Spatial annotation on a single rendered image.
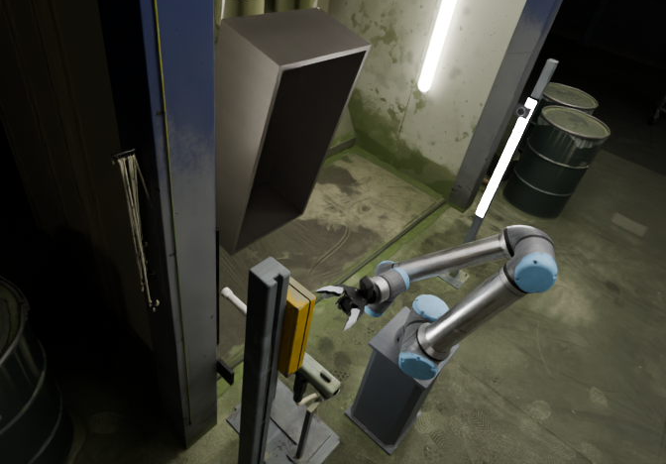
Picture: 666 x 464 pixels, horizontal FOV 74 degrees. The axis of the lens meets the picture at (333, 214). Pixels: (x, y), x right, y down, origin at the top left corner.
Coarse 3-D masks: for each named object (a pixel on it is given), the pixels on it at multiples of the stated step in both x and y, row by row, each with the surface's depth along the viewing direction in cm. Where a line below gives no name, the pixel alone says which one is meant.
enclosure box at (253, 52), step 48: (240, 48) 176; (288, 48) 178; (336, 48) 192; (240, 96) 188; (288, 96) 249; (336, 96) 232; (240, 144) 201; (288, 144) 270; (240, 192) 217; (288, 192) 289; (240, 240) 258
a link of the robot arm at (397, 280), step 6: (390, 270) 159; (396, 270) 158; (402, 270) 159; (378, 276) 154; (384, 276) 154; (390, 276) 154; (396, 276) 155; (402, 276) 157; (390, 282) 152; (396, 282) 154; (402, 282) 156; (408, 282) 158; (390, 288) 152; (396, 288) 154; (402, 288) 156; (390, 294) 152; (396, 294) 157; (390, 300) 159
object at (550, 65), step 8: (552, 64) 230; (544, 72) 234; (552, 72) 233; (544, 80) 236; (536, 88) 240; (544, 88) 238; (536, 96) 241; (496, 192) 284; (472, 224) 300; (480, 224) 298; (472, 232) 303; (464, 240) 310; (472, 240) 306; (456, 272) 325
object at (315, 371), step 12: (240, 300) 141; (312, 360) 127; (300, 372) 126; (312, 372) 124; (324, 372) 123; (300, 384) 131; (312, 384) 125; (324, 384) 122; (336, 384) 122; (300, 396) 136; (324, 396) 123
